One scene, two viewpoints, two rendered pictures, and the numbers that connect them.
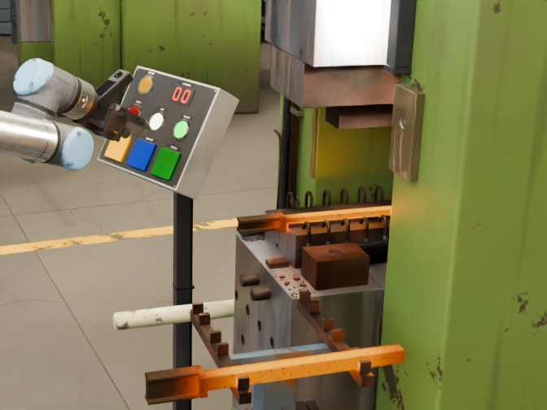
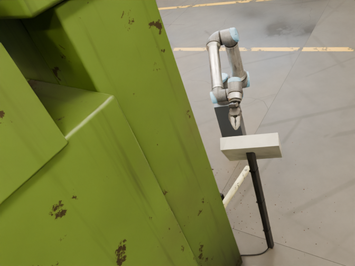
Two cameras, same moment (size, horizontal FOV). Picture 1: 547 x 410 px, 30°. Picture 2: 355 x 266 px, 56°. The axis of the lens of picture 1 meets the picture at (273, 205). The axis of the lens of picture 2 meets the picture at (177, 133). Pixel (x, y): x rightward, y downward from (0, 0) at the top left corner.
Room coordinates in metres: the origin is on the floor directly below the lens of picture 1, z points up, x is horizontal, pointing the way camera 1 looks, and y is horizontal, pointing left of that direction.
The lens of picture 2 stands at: (3.86, -0.61, 2.52)
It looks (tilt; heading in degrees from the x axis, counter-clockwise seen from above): 37 degrees down; 160
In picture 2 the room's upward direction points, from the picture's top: 21 degrees counter-clockwise
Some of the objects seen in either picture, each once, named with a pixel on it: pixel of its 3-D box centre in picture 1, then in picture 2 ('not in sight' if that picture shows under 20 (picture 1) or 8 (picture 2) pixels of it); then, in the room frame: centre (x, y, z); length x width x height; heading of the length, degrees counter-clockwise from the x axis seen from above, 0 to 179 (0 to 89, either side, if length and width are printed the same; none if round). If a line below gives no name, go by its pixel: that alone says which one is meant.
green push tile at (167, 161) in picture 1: (167, 164); not in sight; (2.47, 0.27, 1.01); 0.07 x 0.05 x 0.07; 45
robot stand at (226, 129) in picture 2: not in sight; (231, 122); (1.48, 0.89, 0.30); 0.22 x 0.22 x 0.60; 45
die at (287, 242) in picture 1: (365, 226); not in sight; (2.20, -0.21, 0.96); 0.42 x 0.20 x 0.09; 110
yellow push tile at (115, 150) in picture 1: (120, 146); not in sight; (2.61, 0.41, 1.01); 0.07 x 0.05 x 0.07; 45
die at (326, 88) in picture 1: (376, 71); not in sight; (2.20, -0.21, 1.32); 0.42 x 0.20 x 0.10; 110
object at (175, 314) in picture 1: (198, 311); (234, 188); (2.42, 0.19, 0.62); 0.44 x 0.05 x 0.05; 110
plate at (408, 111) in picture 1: (406, 132); not in sight; (1.88, -0.25, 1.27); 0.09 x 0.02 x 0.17; 20
